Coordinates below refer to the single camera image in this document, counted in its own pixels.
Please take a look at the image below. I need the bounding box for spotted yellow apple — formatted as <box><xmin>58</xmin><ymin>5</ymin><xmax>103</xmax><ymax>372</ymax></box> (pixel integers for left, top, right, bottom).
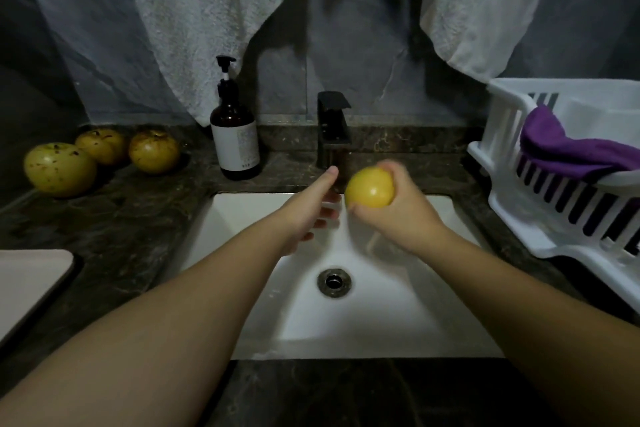
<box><xmin>345</xmin><ymin>165</ymin><xmax>397</xmax><ymax>211</ymax></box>

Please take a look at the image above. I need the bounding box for purple cloth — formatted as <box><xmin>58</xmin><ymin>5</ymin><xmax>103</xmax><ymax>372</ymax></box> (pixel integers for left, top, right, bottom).
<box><xmin>518</xmin><ymin>104</ymin><xmax>640</xmax><ymax>183</ymax></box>

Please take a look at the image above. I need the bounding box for white sink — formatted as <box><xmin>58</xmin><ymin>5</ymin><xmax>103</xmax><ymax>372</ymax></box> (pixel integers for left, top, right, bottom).
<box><xmin>170</xmin><ymin>191</ymin><xmax>506</xmax><ymax>361</ymax></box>

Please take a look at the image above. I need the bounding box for person's left hand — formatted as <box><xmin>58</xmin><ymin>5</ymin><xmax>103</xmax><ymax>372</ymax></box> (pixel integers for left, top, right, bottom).
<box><xmin>273</xmin><ymin>165</ymin><xmax>343</xmax><ymax>255</ymax></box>

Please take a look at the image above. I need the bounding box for person's right hand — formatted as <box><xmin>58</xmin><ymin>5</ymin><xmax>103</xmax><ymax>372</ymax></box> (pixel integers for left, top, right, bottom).
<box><xmin>350</xmin><ymin>159</ymin><xmax>449</xmax><ymax>255</ymax></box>

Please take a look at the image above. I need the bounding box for white hanging towel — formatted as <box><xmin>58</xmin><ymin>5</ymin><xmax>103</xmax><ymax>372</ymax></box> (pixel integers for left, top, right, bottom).
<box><xmin>115</xmin><ymin>0</ymin><xmax>553</xmax><ymax>127</ymax></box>

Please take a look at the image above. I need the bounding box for metal sink drain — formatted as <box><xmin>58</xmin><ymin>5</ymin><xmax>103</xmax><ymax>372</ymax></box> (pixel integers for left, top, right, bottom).
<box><xmin>317</xmin><ymin>268</ymin><xmax>353</xmax><ymax>299</ymax></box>

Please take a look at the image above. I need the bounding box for dark soap pump bottle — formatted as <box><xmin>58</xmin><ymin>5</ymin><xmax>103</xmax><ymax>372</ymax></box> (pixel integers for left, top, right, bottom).
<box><xmin>210</xmin><ymin>55</ymin><xmax>262</xmax><ymax>181</ymax></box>

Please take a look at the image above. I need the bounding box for white plastic basket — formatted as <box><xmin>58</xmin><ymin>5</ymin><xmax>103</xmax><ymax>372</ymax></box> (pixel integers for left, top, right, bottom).
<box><xmin>467</xmin><ymin>78</ymin><xmax>640</xmax><ymax>313</ymax></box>

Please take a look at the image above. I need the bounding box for person's left forearm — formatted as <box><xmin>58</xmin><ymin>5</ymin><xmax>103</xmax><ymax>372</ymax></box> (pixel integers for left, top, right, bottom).
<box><xmin>0</xmin><ymin>222</ymin><xmax>299</xmax><ymax>427</ymax></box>

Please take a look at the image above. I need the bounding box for group of yellow apples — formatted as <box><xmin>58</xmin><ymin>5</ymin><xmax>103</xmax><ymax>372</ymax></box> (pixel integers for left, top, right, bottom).
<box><xmin>23</xmin><ymin>126</ymin><xmax>182</xmax><ymax>199</ymax></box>

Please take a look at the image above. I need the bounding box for person's right forearm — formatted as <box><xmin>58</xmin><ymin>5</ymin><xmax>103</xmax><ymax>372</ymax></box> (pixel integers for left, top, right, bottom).
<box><xmin>425</xmin><ymin>224</ymin><xmax>640</xmax><ymax>427</ymax></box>

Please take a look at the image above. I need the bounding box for black faucet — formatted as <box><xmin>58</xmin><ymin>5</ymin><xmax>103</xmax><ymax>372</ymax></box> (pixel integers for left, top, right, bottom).
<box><xmin>317</xmin><ymin>91</ymin><xmax>354</xmax><ymax>171</ymax></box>

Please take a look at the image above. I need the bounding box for beige plastic tray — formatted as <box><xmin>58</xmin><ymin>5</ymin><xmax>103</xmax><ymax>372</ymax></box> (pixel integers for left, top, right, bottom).
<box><xmin>0</xmin><ymin>248</ymin><xmax>76</xmax><ymax>343</ymax></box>

